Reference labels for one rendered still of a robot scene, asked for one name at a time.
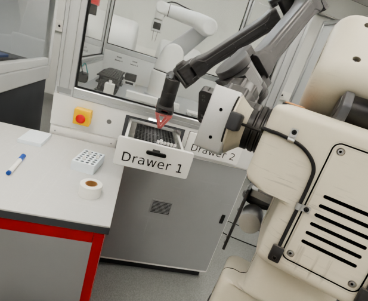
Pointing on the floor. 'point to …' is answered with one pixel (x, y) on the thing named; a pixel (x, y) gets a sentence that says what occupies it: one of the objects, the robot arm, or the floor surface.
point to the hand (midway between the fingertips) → (160, 125)
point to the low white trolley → (42, 217)
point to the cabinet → (167, 212)
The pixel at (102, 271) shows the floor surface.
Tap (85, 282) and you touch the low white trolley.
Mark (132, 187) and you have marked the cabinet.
